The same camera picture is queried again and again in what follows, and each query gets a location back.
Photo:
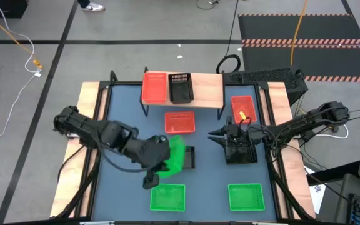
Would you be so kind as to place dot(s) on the person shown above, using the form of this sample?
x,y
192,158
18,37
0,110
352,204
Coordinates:
x,y
94,7

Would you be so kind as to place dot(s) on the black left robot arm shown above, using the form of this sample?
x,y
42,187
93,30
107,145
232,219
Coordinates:
x,y
86,126

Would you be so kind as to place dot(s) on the wooden shelf with black legs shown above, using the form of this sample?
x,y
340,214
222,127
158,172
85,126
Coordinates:
x,y
208,90

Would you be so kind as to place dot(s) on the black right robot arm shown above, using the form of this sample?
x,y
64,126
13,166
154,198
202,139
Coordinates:
x,y
308,120

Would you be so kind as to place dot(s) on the grey metal mounting plate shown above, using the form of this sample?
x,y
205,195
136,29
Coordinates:
x,y
73,135

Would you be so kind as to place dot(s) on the red plastic basket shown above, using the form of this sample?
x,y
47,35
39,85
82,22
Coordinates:
x,y
154,87
242,103
180,122

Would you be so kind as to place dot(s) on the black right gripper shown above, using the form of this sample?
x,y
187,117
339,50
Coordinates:
x,y
237,136

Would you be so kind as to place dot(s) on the black mat with striped edges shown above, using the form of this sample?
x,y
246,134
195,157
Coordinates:
x,y
323,28

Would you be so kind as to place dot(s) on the white paper sheet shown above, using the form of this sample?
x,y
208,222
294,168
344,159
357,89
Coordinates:
x,y
319,200

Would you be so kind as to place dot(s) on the green plastic basket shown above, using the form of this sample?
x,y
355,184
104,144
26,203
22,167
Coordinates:
x,y
167,197
175,156
246,197

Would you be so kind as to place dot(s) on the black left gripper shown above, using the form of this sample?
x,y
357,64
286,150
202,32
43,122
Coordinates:
x,y
148,151

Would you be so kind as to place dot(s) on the black box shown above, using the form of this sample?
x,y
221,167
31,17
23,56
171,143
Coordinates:
x,y
2,7

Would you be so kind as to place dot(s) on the dark grey side desk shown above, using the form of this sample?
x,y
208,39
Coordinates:
x,y
344,193

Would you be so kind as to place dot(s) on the black plastic basket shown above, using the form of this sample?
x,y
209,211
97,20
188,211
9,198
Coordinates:
x,y
239,157
181,90
190,157

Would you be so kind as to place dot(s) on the black perforated computer tower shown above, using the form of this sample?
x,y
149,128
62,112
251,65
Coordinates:
x,y
267,76

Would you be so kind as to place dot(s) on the wooden table side board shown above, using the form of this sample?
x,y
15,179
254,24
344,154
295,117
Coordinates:
x,y
295,175
69,175

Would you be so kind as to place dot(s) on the black aluminium table frame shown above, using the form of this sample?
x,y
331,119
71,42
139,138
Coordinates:
x,y
92,193

